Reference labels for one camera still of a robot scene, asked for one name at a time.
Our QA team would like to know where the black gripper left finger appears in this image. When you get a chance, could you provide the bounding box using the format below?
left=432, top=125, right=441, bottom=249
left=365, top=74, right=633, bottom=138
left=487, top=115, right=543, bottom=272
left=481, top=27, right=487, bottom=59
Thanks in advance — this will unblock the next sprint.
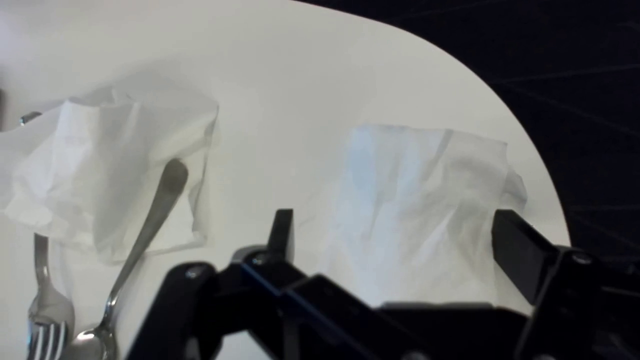
left=266, top=209, right=294, bottom=261

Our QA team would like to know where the white napkin under cutlery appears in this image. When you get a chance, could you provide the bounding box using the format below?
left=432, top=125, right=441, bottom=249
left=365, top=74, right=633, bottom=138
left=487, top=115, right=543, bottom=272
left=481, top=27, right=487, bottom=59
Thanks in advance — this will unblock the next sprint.
left=0, top=78, right=219, bottom=262

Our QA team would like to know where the silver fork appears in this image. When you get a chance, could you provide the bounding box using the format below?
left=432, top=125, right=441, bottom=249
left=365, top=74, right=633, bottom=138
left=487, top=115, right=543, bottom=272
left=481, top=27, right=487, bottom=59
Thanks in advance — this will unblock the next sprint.
left=26, top=234, right=74, bottom=360

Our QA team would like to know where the silver spoon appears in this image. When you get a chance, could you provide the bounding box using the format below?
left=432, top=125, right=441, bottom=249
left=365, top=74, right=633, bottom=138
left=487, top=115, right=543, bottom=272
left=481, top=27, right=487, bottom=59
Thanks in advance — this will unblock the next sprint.
left=63, top=159, right=189, bottom=360

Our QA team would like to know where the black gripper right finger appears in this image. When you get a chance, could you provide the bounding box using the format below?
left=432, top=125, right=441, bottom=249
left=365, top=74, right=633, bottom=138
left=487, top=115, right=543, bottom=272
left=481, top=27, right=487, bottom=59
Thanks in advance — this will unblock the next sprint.
left=492, top=210, right=567, bottom=306

